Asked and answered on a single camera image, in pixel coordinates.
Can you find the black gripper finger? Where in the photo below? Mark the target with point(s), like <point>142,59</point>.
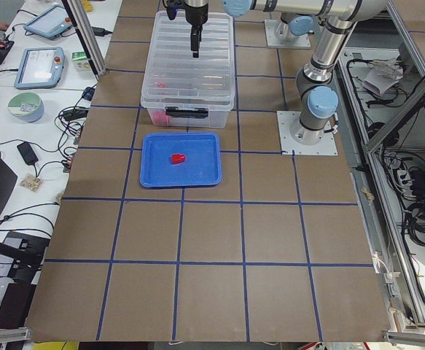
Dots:
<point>195,40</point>

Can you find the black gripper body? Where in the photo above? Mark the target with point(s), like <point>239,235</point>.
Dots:
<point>196,15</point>

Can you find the clear plastic box lid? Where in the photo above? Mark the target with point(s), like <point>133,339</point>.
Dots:
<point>173,73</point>

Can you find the red block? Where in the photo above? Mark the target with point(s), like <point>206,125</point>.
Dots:
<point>159,116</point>
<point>178,158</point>

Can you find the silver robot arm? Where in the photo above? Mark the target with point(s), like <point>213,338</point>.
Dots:
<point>341,15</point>
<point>319,101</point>

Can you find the clear plastic storage box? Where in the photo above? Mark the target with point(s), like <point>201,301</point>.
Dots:
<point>205,106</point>

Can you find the red block in box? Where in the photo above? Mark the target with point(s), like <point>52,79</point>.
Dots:
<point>159,116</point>

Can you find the green white carton box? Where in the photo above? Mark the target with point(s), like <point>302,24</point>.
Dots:
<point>80,61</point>

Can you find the blue plastic tray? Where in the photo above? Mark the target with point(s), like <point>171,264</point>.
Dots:
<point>186,159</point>

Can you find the far teach pendant tablet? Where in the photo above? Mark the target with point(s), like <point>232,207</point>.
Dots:
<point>50,24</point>

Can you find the teach pendant tablet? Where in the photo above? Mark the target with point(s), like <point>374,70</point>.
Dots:
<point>50,24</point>
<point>40,68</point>

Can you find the near teach pendant tablet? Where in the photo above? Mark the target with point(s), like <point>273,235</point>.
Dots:
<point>40,68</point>

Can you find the green white bowl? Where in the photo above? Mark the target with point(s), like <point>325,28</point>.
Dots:
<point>28,107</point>

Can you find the black power adapter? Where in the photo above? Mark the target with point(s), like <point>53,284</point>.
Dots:
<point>27,153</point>

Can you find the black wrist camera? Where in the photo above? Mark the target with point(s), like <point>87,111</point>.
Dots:
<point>171,7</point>

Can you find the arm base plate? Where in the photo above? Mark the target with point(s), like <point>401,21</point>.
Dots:
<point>291,35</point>
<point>297,140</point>

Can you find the aluminium frame post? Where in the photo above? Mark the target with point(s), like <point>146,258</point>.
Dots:
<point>81,24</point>

